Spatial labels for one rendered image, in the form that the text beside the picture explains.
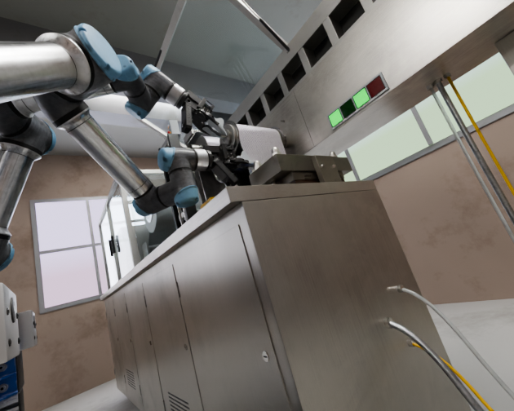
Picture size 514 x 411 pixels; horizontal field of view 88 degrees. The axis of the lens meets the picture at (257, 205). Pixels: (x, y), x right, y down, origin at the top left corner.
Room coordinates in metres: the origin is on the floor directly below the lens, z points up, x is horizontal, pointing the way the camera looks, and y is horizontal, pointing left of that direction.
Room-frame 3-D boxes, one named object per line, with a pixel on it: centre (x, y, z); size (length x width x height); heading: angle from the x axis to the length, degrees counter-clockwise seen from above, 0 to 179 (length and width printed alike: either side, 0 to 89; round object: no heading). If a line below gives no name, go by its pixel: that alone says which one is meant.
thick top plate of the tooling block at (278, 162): (0.97, -0.21, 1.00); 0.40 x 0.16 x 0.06; 130
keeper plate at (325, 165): (0.91, -0.28, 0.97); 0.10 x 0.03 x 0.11; 130
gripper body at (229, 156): (0.89, 0.08, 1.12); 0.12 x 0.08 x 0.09; 130
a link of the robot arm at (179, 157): (0.78, 0.20, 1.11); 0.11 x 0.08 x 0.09; 130
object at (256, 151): (1.04, -0.10, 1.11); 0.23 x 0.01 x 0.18; 130
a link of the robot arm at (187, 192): (0.79, 0.22, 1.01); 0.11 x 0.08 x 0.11; 73
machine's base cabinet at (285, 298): (1.76, 0.59, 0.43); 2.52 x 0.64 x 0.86; 40
